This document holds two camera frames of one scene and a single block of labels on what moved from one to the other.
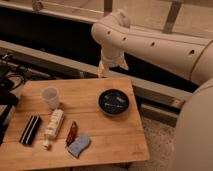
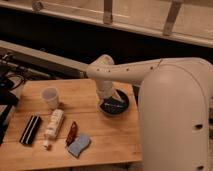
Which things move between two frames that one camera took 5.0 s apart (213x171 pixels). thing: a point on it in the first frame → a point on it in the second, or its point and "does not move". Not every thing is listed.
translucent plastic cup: (50, 95) does not move
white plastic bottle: (54, 124) does not move
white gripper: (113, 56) → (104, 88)
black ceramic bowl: (113, 102) does not move
